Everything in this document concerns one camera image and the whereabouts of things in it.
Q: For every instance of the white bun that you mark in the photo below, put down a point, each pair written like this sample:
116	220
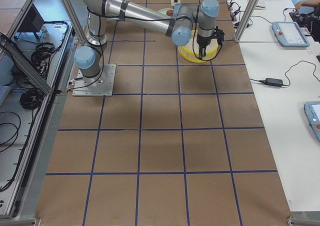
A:
174	2

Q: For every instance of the yellow steamer layer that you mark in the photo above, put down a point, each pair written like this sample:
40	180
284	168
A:
189	55
211	50

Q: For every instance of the brown bun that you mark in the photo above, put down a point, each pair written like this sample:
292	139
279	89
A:
169	12

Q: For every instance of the light green plate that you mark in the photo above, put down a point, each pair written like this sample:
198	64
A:
164	10

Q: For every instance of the black power adapter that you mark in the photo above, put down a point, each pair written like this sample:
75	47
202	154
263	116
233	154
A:
275	82

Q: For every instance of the blue teach pendant far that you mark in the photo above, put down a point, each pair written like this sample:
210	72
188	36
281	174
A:
289	34

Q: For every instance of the blue teach pendant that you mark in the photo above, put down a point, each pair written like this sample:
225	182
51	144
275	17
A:
312	112
289	34

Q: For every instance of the blue teach pendant near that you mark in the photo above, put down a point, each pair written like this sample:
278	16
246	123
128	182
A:
312	112

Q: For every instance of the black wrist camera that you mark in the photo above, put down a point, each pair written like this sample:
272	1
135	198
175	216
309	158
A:
220	36

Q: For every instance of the aluminium frame post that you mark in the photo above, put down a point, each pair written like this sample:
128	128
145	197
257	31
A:
250	7

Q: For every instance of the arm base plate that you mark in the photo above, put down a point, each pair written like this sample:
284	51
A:
101	85

